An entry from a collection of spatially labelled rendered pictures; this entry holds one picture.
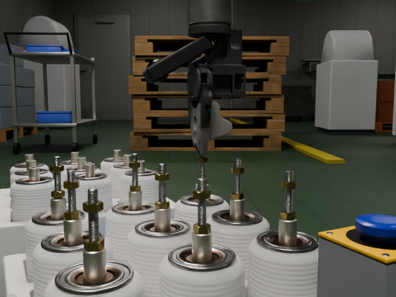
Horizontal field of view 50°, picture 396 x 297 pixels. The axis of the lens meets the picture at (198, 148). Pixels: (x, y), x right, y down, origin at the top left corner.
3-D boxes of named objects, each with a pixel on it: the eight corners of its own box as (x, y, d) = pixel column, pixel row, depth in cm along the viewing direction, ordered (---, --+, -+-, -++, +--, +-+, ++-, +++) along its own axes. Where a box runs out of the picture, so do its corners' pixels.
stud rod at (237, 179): (237, 210, 62) (237, 159, 61) (232, 208, 62) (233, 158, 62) (241, 208, 62) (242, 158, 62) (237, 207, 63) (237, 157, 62)
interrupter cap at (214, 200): (227, 208, 70) (227, 204, 70) (181, 208, 69) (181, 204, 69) (220, 197, 77) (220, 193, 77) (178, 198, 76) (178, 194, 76)
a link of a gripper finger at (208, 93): (213, 128, 67) (212, 72, 66) (203, 128, 67) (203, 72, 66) (204, 127, 72) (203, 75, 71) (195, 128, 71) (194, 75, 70)
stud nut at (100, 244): (93, 244, 43) (92, 236, 42) (107, 246, 42) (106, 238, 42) (81, 250, 41) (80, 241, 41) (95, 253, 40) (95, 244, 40)
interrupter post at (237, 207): (237, 223, 61) (237, 201, 61) (225, 220, 63) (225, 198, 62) (248, 220, 63) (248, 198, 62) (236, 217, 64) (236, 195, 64)
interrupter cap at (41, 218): (30, 230, 58) (30, 224, 58) (32, 215, 65) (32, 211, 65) (87, 224, 60) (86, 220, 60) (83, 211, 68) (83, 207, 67)
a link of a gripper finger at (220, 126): (235, 157, 70) (235, 101, 69) (201, 158, 68) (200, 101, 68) (228, 155, 73) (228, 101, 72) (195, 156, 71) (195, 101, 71)
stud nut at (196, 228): (213, 232, 46) (213, 224, 46) (201, 235, 45) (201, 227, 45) (202, 228, 48) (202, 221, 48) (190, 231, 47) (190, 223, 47)
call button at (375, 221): (378, 233, 37) (379, 210, 37) (419, 247, 33) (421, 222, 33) (343, 240, 35) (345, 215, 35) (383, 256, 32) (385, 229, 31)
